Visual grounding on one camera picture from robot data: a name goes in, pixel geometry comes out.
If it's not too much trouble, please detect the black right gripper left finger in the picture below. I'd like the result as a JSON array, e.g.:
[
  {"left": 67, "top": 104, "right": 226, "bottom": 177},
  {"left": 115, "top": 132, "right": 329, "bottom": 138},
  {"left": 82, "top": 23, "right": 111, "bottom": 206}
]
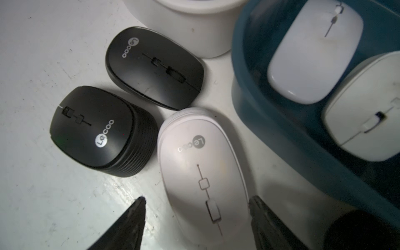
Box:
[{"left": 89, "top": 196, "right": 146, "bottom": 250}]

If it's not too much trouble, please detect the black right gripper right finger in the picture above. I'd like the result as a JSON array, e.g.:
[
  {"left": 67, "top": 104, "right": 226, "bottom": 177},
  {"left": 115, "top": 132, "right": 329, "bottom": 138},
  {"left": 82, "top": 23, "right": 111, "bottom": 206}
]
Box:
[{"left": 249, "top": 195, "right": 308, "bottom": 250}]

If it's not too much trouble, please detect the white mouse top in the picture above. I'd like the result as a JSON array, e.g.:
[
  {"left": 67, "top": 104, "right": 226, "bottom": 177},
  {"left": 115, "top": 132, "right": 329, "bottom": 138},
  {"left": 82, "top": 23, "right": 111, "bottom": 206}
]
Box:
[{"left": 157, "top": 107, "right": 250, "bottom": 249}]

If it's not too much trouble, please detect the white mouse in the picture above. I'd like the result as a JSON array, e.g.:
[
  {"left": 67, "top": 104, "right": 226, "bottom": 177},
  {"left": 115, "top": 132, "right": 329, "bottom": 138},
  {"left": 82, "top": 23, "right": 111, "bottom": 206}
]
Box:
[
  {"left": 157, "top": 107, "right": 250, "bottom": 249},
  {"left": 322, "top": 51, "right": 400, "bottom": 161},
  {"left": 267, "top": 1, "right": 364, "bottom": 105}
]

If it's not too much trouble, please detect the teal storage box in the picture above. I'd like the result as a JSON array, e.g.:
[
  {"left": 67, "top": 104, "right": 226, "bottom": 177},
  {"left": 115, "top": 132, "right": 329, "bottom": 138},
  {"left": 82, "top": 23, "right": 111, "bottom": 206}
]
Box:
[{"left": 232, "top": 1, "right": 400, "bottom": 228}]

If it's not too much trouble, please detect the white storage box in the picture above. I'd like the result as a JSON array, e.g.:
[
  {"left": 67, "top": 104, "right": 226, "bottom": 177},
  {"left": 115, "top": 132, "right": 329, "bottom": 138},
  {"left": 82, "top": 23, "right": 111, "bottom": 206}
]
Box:
[{"left": 124, "top": 0, "right": 247, "bottom": 58}]

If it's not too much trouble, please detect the black mouse near boxes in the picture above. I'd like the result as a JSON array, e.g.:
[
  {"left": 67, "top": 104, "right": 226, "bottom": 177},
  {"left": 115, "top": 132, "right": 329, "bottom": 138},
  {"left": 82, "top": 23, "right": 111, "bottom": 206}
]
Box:
[{"left": 323, "top": 210, "right": 400, "bottom": 250}]

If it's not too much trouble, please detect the black mouse centre upper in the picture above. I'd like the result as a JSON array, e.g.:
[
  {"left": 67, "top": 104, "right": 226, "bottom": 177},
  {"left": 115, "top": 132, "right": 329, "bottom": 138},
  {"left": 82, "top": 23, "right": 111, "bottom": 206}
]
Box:
[{"left": 50, "top": 86, "right": 158, "bottom": 177}]

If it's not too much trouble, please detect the black mouse top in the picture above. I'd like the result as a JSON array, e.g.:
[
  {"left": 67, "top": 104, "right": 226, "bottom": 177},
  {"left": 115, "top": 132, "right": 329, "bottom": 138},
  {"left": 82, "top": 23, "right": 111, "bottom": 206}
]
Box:
[{"left": 105, "top": 27, "right": 205, "bottom": 110}]

